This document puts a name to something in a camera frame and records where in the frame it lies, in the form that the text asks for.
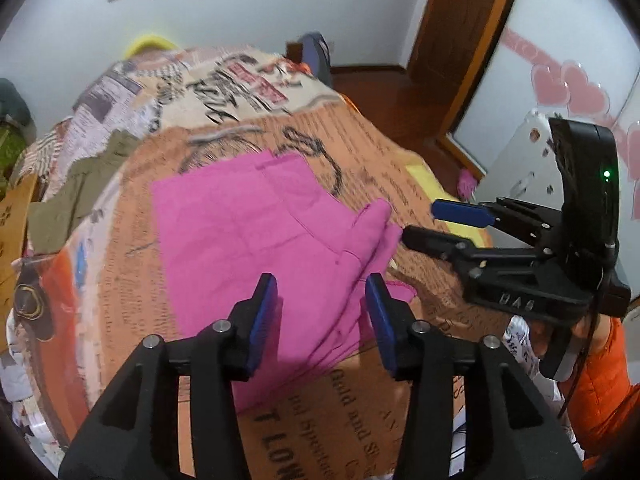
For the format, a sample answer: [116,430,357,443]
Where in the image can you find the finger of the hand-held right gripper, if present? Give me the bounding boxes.
[431,198,531,233]
[401,225,496,272]

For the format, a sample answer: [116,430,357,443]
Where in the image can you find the pink fuzzy object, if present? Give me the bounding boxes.
[457,167,482,202]

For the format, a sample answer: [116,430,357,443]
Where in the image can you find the white printed bed sheet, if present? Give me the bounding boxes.
[0,310,576,480]

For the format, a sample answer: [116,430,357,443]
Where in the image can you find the person's orange sleeved right forearm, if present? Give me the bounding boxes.
[560,316,633,466]

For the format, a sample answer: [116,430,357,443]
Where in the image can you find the pink pants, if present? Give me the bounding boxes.
[150,152,418,413]

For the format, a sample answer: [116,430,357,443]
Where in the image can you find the green patterned bag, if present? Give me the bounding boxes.
[0,125,31,186]

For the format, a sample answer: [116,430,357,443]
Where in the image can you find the yellow foam tube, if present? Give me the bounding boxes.
[124,34,182,58]

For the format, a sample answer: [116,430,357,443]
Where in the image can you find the grey plush toy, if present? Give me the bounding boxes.
[0,77,36,126]

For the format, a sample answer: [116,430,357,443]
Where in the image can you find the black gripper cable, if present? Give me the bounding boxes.
[559,242,617,418]

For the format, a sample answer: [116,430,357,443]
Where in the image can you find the yellow cloth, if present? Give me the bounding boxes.
[407,162,453,203]

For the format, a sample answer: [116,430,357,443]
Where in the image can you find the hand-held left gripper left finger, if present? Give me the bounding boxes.
[59,272,278,480]

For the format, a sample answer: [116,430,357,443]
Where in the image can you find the pink heart wall decoration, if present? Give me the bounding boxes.
[502,25,640,161]

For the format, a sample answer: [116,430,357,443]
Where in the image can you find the printed newspaper-pattern blanket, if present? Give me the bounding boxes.
[0,46,506,480]

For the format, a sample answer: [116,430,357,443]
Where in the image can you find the olive green garment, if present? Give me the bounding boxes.
[27,130,143,256]

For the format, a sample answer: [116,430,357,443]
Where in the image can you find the person's right hand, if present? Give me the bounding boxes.
[570,317,613,356]

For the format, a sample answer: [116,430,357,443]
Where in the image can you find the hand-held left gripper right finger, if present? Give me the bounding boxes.
[365,272,586,480]

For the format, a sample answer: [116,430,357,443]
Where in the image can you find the brown wooden door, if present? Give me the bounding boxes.
[406,0,526,136]

